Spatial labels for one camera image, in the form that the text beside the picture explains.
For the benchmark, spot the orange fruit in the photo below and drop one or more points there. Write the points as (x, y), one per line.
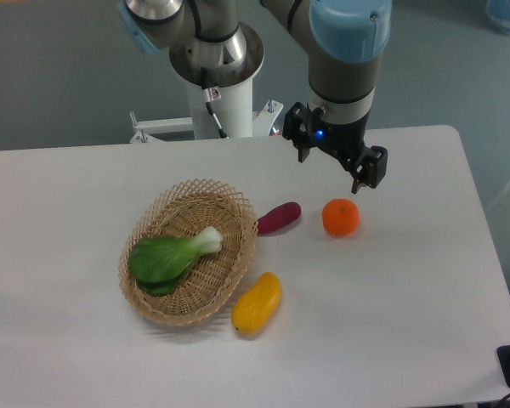
(340, 217)

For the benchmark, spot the purple sweet potato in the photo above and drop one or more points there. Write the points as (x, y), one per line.
(279, 218)

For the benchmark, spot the green bok choy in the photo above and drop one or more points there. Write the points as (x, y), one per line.
(158, 264)

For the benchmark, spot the woven wicker basket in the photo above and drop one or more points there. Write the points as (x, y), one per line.
(185, 210)

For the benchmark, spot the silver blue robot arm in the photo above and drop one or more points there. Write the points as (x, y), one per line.
(217, 56)

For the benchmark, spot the blue object top right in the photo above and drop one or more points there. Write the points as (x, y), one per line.
(498, 13)

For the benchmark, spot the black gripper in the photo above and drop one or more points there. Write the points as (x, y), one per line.
(308, 129)

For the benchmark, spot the yellow mango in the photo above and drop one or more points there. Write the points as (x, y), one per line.
(257, 305)

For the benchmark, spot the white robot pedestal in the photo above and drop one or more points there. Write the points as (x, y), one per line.
(215, 113)

